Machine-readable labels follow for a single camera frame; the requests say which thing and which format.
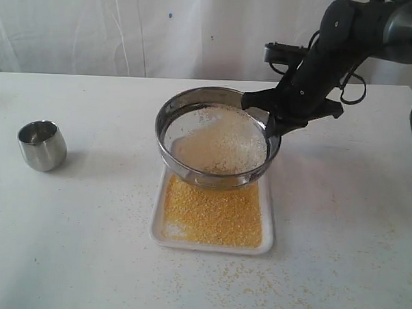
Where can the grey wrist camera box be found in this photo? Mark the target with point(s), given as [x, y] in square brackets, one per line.
[283, 54]

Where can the white backdrop curtain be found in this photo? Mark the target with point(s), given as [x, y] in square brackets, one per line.
[206, 39]

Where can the yellow grain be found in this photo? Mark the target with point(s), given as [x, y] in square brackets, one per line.
[215, 216]

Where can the white square plastic tray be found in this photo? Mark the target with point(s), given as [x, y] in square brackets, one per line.
[168, 234]

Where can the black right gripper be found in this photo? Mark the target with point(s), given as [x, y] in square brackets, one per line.
[301, 95]

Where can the stainless steel cup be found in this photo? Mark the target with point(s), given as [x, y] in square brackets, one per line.
[42, 145]

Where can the round stainless steel sieve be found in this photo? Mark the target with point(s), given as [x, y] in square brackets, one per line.
[169, 125]

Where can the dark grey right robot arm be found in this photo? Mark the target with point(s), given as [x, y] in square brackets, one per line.
[349, 33]

